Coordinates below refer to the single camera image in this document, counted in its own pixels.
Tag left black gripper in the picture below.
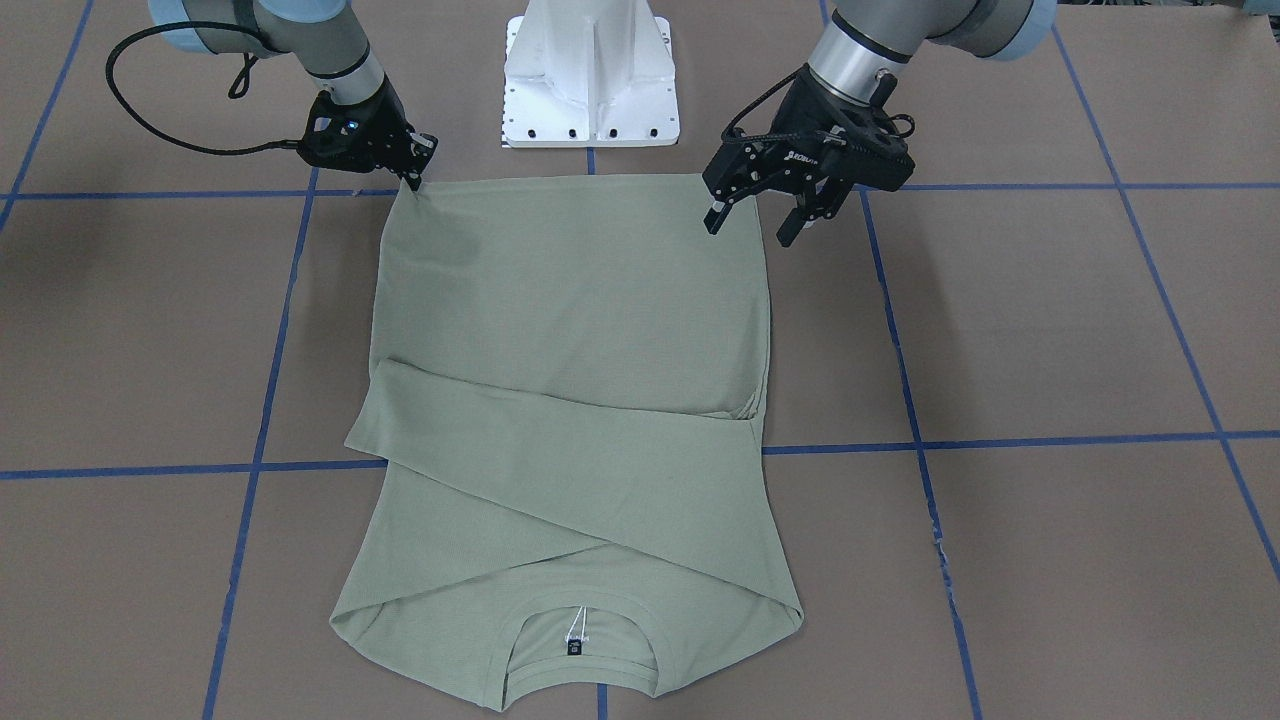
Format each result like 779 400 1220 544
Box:
701 64 915 249

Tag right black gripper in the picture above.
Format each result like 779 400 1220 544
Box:
296 72 436 193

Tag sage green long-sleeve shirt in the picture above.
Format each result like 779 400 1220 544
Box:
330 174 804 711

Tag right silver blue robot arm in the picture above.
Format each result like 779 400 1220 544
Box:
148 1 436 190

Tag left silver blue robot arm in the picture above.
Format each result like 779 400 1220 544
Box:
701 1 1057 247

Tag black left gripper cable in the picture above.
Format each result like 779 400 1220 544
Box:
721 64 916 151

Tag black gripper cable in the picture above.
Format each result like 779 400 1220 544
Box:
105 22 321 159
721 64 916 151

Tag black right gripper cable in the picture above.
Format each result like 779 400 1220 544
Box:
105 22 321 159

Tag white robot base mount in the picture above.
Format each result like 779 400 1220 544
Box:
500 1 681 149

